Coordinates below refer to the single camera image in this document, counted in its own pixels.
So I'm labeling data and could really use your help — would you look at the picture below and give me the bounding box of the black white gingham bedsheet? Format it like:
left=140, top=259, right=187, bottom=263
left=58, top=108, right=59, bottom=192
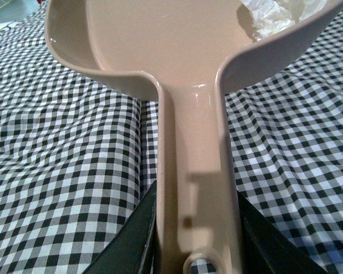
left=0, top=2, right=343, bottom=273

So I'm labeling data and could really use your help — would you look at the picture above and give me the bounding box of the white tissue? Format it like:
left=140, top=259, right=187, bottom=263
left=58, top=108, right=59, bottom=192
left=237, top=0, right=328, bottom=42

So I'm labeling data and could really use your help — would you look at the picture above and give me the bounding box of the beige plastic dustpan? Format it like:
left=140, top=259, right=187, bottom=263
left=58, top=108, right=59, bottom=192
left=45, top=1, right=343, bottom=273

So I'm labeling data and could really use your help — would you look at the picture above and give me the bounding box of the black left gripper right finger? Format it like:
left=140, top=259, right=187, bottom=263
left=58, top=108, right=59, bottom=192
left=238, top=194, right=326, bottom=273

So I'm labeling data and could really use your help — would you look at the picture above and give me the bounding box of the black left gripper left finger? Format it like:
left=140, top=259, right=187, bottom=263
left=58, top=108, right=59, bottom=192
left=89, top=182, right=157, bottom=273

